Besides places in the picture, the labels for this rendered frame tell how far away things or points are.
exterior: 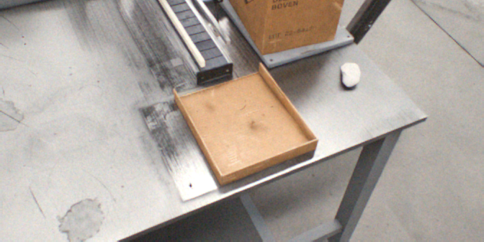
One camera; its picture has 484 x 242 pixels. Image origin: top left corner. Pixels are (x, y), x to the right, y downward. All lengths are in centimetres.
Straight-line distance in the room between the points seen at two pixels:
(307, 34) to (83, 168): 71
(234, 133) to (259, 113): 10
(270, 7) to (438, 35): 197
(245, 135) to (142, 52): 42
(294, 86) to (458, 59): 179
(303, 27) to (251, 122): 33
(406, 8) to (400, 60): 53
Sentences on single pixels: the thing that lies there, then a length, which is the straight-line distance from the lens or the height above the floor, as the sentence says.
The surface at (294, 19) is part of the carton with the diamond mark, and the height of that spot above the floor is 96.
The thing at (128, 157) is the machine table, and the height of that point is 83.
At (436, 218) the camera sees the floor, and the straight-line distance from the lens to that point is 221.
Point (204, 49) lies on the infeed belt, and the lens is 132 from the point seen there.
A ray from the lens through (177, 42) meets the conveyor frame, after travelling 135.
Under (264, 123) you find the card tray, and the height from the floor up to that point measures 83.
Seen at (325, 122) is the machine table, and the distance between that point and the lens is 124.
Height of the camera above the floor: 174
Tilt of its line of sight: 48 degrees down
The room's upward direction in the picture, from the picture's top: 5 degrees clockwise
